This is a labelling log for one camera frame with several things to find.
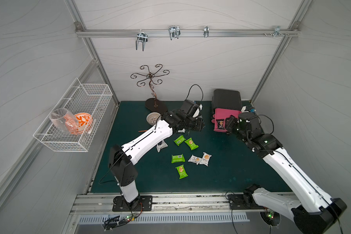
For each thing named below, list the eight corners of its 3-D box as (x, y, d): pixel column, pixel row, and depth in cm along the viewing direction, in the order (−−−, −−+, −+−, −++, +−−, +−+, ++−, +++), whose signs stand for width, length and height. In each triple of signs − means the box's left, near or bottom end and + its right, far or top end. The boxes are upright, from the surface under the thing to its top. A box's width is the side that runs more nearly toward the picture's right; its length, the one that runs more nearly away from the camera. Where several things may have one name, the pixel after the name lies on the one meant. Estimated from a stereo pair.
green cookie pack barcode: (171, 163, 89) (171, 161, 88) (171, 155, 93) (171, 154, 91) (184, 163, 89) (185, 161, 88) (184, 155, 93) (184, 154, 91)
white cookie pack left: (158, 152, 94) (157, 150, 92) (155, 148, 96) (154, 146, 94) (167, 146, 97) (167, 144, 95) (163, 142, 99) (163, 140, 97)
